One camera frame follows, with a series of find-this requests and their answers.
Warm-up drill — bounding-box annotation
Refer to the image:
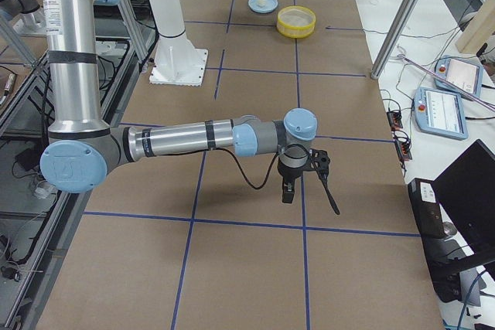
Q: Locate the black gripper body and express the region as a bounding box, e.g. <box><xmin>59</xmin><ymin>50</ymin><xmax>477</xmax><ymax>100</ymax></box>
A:
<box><xmin>277</xmin><ymin>150</ymin><xmax>308</xmax><ymax>185</ymax></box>

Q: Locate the second robot arm grey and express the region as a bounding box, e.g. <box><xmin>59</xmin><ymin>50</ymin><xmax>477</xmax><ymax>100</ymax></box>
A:
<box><xmin>1</xmin><ymin>0</ymin><xmax>45</xmax><ymax>35</ymax></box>

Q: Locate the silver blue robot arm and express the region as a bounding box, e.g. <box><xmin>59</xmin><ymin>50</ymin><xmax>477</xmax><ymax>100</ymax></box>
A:
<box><xmin>39</xmin><ymin>0</ymin><xmax>329</xmax><ymax>203</ymax></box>

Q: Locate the yellow bamboo steamer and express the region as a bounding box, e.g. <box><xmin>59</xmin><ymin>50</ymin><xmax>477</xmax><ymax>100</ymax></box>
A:
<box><xmin>276</xmin><ymin>5</ymin><xmax>316</xmax><ymax>39</ymax></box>

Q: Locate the orange connector block lower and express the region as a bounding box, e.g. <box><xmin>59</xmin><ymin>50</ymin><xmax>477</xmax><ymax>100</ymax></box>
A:
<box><xmin>394</xmin><ymin>137</ymin><xmax>412</xmax><ymax>162</ymax></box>

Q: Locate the orange connector block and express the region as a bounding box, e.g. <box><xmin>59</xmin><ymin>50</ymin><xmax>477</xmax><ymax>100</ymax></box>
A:
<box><xmin>386</xmin><ymin>110</ymin><xmax>403</xmax><ymax>131</ymax></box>
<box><xmin>394</xmin><ymin>137</ymin><xmax>412</xmax><ymax>162</ymax></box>

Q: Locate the orange connector block upper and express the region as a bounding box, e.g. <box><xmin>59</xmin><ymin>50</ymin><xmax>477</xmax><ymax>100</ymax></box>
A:
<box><xmin>386</xmin><ymin>110</ymin><xmax>403</xmax><ymax>131</ymax></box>

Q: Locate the black box device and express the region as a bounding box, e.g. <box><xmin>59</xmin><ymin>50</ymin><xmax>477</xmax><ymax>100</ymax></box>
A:
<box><xmin>408</xmin><ymin>178</ymin><xmax>446</xmax><ymax>239</ymax></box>

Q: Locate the near teach pendant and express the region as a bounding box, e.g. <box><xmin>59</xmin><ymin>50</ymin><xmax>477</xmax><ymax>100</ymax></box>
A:
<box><xmin>413</xmin><ymin>87</ymin><xmax>469</xmax><ymax>140</ymax></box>

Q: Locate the teach pendant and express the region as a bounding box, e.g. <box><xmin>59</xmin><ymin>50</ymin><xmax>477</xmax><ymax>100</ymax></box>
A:
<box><xmin>413</xmin><ymin>87</ymin><xmax>469</xmax><ymax>140</ymax></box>
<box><xmin>435</xmin><ymin>56</ymin><xmax>483</xmax><ymax>97</ymax></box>

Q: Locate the black laptop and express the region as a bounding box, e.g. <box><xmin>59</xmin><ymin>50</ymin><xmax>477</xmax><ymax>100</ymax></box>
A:
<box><xmin>420</xmin><ymin>138</ymin><xmax>495</xmax><ymax>304</ymax></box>

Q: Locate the light blue plate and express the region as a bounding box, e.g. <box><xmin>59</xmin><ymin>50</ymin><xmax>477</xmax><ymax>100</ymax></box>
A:
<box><xmin>247</xmin><ymin>0</ymin><xmax>278</xmax><ymax>14</ymax></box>

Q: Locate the far teach pendant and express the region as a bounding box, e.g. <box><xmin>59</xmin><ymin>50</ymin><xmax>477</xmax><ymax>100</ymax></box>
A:
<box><xmin>435</xmin><ymin>56</ymin><xmax>483</xmax><ymax>97</ymax></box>

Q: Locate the metal rod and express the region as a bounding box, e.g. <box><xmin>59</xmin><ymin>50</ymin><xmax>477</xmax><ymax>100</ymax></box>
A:
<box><xmin>392</xmin><ymin>54</ymin><xmax>495</xmax><ymax>112</ymax></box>

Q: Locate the wooden beam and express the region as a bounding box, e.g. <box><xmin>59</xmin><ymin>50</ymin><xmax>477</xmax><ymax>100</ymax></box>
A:
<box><xmin>456</xmin><ymin>0</ymin><xmax>494</xmax><ymax>54</ymax></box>

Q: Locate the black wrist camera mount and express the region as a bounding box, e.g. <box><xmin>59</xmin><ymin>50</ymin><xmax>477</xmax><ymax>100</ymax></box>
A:
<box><xmin>310</xmin><ymin>148</ymin><xmax>330</xmax><ymax>180</ymax></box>

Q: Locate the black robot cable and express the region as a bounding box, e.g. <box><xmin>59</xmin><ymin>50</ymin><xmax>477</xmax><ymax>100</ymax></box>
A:
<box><xmin>211</xmin><ymin>144</ymin><xmax>310</xmax><ymax>191</ymax></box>

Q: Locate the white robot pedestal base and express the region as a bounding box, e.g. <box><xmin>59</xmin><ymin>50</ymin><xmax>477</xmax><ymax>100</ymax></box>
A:
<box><xmin>149</xmin><ymin>0</ymin><xmax>208</xmax><ymax>87</ymax></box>

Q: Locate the aluminium frame post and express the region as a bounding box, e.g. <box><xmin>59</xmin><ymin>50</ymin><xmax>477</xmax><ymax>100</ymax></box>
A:
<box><xmin>370</xmin><ymin>0</ymin><xmax>418</xmax><ymax>80</ymax></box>

